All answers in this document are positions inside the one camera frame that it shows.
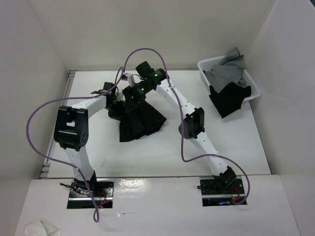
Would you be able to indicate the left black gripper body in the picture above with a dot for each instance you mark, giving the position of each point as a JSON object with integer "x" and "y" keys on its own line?
{"x": 115, "y": 110}

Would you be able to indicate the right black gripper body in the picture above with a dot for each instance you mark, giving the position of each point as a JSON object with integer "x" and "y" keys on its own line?
{"x": 138, "y": 91}

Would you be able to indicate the black pleated skirt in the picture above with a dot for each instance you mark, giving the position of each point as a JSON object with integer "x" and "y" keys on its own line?
{"x": 144, "y": 120}

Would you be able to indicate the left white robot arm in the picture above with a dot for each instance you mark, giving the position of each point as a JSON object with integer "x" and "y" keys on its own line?
{"x": 72, "y": 131}

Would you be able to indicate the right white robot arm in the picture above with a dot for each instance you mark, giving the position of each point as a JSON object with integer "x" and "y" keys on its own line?
{"x": 192, "y": 118}

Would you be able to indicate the black skirt in basket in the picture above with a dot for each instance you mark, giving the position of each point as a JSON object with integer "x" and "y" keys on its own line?
{"x": 229, "y": 99}

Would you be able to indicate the grey skirt in basket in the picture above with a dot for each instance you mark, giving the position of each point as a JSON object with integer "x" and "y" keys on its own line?
{"x": 229, "y": 70}

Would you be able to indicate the white plastic basket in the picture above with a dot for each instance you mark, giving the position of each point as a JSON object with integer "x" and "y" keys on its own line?
{"x": 207, "y": 64}

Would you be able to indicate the crumpled white tissue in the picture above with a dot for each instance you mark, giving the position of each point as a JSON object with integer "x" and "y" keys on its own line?
{"x": 41, "y": 228}

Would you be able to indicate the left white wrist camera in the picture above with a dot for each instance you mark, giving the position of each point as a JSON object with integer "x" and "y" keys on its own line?
{"x": 119, "y": 95}

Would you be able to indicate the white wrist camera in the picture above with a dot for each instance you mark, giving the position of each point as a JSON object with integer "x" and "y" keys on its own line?
{"x": 119, "y": 95}
{"x": 129, "y": 78}

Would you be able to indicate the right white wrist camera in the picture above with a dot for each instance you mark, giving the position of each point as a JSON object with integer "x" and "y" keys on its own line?
{"x": 129, "y": 78}

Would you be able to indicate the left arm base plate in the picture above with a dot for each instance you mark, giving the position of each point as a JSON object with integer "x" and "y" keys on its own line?
{"x": 79, "y": 197}

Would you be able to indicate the aluminium table edge rail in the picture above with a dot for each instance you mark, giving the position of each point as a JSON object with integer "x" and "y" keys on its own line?
{"x": 56, "y": 150}

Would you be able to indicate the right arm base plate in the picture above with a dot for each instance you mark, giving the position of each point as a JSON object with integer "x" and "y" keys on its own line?
{"x": 212, "y": 196}

